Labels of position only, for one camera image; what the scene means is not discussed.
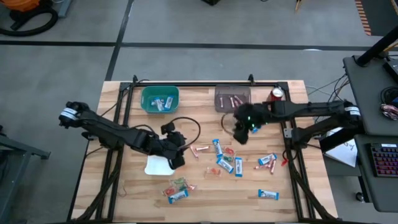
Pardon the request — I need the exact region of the dark grey desk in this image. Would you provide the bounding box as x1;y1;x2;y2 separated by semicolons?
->
354;134;398;214
343;55;398;137

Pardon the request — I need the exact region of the grey translucent plastic bin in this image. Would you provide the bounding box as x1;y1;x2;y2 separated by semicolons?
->
214;85;252;114

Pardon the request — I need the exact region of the black slanted desk pole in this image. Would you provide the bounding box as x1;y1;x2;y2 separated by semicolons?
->
355;26;398;68

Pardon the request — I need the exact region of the black backlit keyboard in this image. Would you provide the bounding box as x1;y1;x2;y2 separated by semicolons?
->
369;142;398;179

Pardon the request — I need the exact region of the orange shop vacuum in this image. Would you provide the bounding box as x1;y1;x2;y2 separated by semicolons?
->
0;0;42;13

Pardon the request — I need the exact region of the white paper sheet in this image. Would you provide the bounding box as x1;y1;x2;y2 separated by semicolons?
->
325;126;358;168

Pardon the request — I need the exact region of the teal plastic bin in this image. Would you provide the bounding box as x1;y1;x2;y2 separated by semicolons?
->
140;85;180;114

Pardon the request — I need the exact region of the white plastic bin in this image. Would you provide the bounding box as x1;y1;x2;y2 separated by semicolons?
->
144;154;175;176

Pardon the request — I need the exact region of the black coiled cable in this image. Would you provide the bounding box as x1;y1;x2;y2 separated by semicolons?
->
379;86;398;105

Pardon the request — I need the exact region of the pink patterned object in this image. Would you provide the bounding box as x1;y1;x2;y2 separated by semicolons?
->
380;104;398;121

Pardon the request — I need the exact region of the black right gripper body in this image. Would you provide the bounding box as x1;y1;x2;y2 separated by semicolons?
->
233;103;272;144

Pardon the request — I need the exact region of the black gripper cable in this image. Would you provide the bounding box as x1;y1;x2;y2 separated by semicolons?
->
169;116;201;150
221;112;237;135

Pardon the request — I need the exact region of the green gummy candy packet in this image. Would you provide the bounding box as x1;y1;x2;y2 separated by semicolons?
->
172;177;188;190

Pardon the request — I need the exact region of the dark mat striped edge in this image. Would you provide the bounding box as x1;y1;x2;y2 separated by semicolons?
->
354;0;398;37

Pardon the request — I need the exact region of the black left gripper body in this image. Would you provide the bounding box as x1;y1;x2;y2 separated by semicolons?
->
155;123;187;170

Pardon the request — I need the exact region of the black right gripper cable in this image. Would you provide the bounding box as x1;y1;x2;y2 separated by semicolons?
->
221;112;237;135

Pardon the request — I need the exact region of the grey metal cart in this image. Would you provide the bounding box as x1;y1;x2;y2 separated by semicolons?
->
0;124;51;224

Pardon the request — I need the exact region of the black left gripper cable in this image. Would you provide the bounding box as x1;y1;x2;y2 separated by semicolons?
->
169;116;201;150

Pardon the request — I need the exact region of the red soda can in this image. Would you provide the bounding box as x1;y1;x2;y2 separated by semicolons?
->
269;87;284;102

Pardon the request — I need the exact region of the black vacuum hose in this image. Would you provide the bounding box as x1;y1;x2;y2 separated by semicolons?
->
0;6;60;37

